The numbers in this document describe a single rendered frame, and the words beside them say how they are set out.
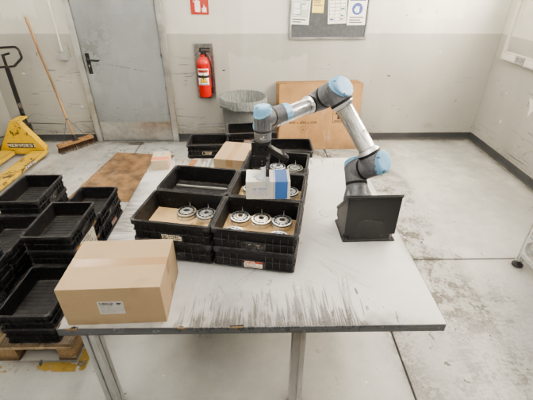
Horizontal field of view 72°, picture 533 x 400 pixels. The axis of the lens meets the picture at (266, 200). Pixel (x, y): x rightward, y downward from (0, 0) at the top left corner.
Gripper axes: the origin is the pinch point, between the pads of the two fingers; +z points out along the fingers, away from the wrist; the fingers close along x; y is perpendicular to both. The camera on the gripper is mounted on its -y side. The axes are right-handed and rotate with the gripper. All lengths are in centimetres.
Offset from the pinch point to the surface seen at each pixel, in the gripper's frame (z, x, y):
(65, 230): 61, -46, 132
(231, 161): 26, -74, 23
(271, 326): 41, 49, 0
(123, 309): 32, 47, 59
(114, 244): 20, 20, 69
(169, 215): 27, -13, 52
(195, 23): -33, -316, 77
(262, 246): 25.4, 16.5, 2.7
